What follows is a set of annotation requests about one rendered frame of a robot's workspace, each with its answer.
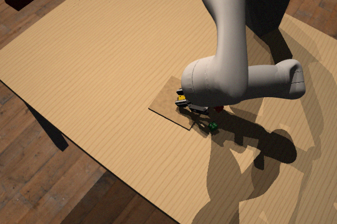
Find green die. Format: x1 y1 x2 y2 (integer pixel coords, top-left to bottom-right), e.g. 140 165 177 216
208 121 218 132

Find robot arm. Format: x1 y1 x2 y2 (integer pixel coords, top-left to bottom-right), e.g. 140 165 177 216
181 0 306 107

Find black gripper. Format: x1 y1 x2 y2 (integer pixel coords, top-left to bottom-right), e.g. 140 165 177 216
175 88 210 115

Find tan square mat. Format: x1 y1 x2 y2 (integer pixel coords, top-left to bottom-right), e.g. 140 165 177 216
148 76 199 130

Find red die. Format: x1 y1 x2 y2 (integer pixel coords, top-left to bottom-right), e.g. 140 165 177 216
214 106 224 113

